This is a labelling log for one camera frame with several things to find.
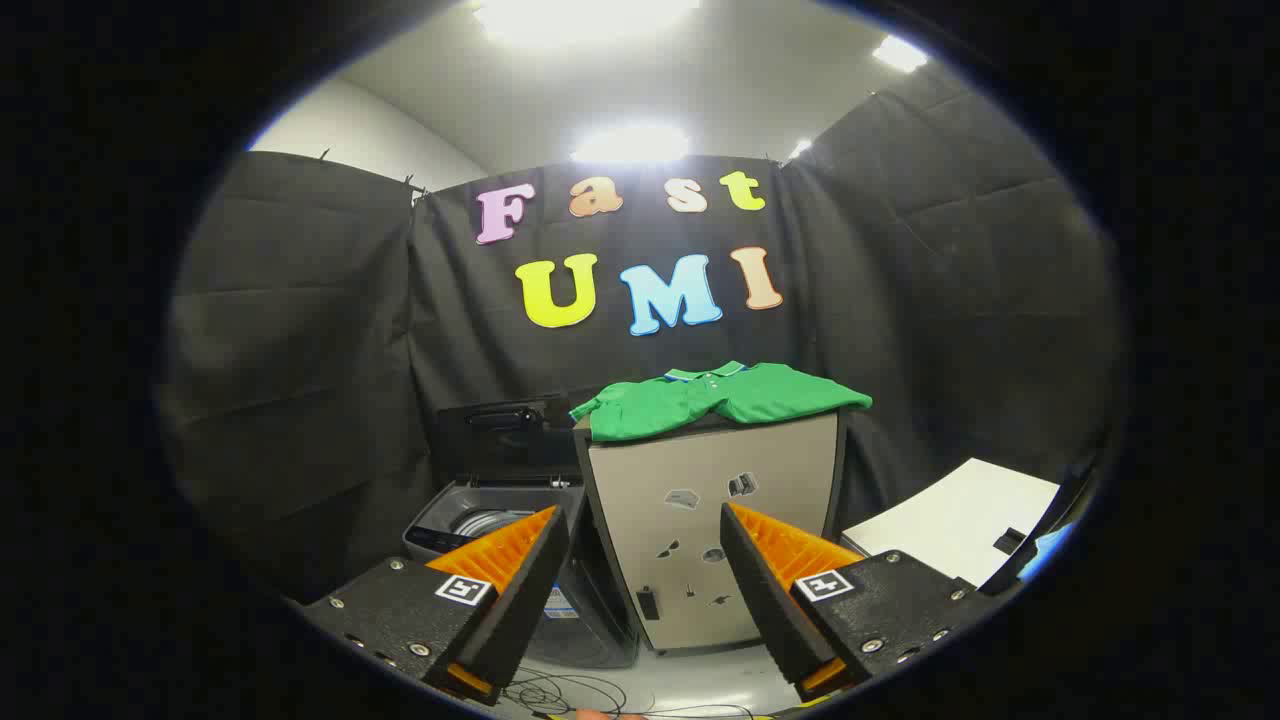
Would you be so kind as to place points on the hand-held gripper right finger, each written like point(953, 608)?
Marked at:
point(765, 600)

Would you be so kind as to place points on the white table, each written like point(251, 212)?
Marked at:
point(950, 520)

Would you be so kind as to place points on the small black object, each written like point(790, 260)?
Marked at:
point(1010, 541)

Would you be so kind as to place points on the black backdrop cloth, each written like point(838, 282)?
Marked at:
point(300, 350)

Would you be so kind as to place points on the green polo shirt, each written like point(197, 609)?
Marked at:
point(680, 405)

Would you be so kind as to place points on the grey washing machine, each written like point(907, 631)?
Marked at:
point(590, 630)

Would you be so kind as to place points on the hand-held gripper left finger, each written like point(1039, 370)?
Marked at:
point(520, 600)

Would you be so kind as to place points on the beige cabinet with dark top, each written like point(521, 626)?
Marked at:
point(630, 480)

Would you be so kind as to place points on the ceiling light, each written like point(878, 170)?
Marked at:
point(630, 145)
point(585, 18)
point(800, 149)
point(900, 53)

